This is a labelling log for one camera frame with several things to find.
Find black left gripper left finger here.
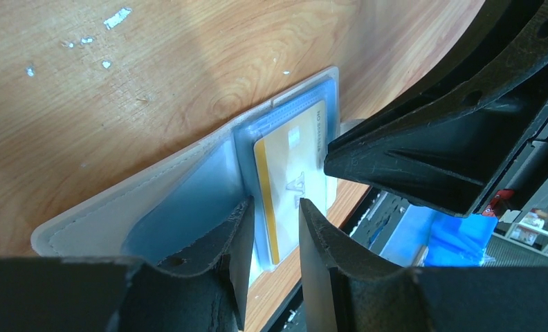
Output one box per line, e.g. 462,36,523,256
0,197,254,331

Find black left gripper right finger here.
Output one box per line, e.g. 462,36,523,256
299,199,548,331

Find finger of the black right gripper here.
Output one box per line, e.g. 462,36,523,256
368,1,548,124
325,61,548,216

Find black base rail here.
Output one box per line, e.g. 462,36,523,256
260,183,421,332

